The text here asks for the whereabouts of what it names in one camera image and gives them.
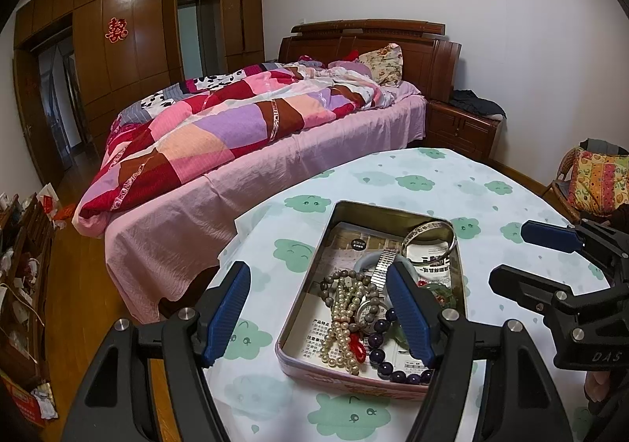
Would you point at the green jade piece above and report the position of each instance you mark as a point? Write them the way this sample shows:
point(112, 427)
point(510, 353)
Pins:
point(440, 293)

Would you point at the orange patterned cushion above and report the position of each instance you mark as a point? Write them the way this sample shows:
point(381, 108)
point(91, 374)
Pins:
point(599, 179)

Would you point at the wooden bed with pink sheet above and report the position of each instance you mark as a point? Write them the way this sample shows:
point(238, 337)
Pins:
point(275, 162)

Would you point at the brown wooden wardrobe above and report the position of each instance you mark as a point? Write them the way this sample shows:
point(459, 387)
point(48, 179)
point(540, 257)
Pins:
point(137, 19)

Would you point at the person's right hand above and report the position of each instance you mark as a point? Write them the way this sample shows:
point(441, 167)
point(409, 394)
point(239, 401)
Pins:
point(597, 385)

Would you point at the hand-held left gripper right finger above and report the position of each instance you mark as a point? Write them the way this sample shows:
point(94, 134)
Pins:
point(408, 314)

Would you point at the rattan chair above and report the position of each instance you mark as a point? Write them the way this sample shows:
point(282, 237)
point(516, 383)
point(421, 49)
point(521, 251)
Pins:
point(560, 181)

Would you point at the cluttered wooden shelf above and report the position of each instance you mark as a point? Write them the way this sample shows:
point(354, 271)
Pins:
point(22, 285)

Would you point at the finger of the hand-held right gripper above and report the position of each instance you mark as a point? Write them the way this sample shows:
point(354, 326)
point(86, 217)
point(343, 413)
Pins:
point(550, 235)
point(526, 281)

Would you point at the engraved silver bangle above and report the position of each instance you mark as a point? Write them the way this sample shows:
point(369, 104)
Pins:
point(426, 227)

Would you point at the dark clothes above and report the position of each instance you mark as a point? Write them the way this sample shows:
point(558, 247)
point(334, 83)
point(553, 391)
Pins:
point(474, 103)

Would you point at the pale jade bangle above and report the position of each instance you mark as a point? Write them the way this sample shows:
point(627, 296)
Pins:
point(366, 263)

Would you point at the floral pillow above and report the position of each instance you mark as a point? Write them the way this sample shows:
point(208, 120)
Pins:
point(386, 63)

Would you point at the printed paper leaflet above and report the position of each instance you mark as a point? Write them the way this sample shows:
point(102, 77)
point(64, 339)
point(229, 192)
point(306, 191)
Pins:
point(314, 326)

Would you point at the patchwork quilt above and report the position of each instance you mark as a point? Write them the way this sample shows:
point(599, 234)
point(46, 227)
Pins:
point(221, 123)

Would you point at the red paper decoration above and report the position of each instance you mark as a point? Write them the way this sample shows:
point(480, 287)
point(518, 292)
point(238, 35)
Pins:
point(117, 30)

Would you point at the rectangular metal tin box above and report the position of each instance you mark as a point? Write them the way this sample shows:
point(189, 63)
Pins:
point(304, 324)

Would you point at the red glossy pendant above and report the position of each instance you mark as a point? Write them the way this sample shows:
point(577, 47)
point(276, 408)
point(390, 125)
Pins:
point(357, 351)

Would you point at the silver metal wristwatch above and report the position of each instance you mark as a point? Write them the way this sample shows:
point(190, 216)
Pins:
point(383, 267)

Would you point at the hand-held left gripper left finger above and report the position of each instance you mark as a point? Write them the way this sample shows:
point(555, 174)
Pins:
point(223, 314)

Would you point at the wooden nightstand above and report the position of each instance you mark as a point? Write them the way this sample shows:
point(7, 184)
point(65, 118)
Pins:
point(459, 127)

